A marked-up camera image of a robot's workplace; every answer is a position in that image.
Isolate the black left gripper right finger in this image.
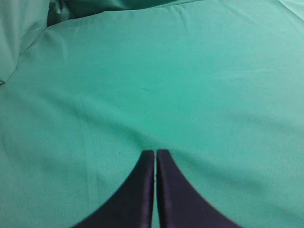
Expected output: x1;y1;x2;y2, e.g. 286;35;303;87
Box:
156;149;240;228

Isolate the green cloth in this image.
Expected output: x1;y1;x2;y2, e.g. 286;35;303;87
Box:
0;0;304;228

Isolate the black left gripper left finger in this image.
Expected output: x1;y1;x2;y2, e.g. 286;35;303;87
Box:
75;150;154;228

